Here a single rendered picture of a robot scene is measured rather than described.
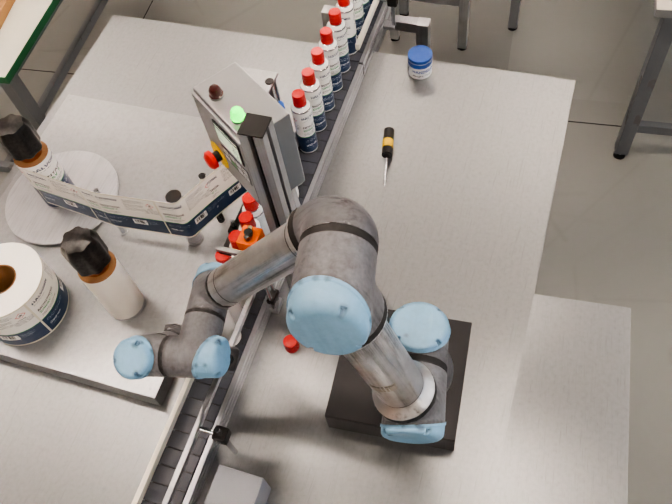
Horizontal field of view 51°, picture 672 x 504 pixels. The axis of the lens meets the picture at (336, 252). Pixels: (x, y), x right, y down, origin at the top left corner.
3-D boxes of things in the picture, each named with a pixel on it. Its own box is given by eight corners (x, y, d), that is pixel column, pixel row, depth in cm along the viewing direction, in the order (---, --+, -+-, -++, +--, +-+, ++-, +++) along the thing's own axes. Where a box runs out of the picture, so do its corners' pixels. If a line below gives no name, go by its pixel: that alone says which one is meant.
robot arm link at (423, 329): (449, 327, 146) (452, 295, 135) (446, 388, 139) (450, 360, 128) (391, 323, 148) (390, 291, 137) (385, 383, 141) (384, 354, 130)
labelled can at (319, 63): (320, 97, 200) (310, 42, 182) (337, 100, 199) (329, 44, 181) (314, 111, 197) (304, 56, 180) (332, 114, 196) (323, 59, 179)
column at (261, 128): (304, 300, 172) (246, 112, 115) (321, 304, 171) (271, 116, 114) (298, 316, 170) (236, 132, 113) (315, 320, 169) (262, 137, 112)
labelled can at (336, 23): (336, 60, 207) (328, 3, 189) (353, 63, 206) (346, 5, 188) (330, 73, 204) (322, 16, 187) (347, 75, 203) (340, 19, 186)
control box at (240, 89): (256, 130, 142) (235, 60, 126) (306, 181, 134) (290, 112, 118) (214, 157, 139) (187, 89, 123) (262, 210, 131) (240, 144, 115)
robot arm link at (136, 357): (152, 382, 122) (108, 381, 124) (180, 374, 133) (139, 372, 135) (152, 337, 122) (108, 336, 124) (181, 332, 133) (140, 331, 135)
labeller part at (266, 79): (236, 68, 173) (235, 65, 172) (278, 74, 170) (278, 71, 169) (215, 108, 167) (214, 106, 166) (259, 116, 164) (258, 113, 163)
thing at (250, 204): (259, 234, 178) (242, 186, 160) (279, 238, 176) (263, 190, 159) (252, 251, 175) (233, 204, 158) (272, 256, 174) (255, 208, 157)
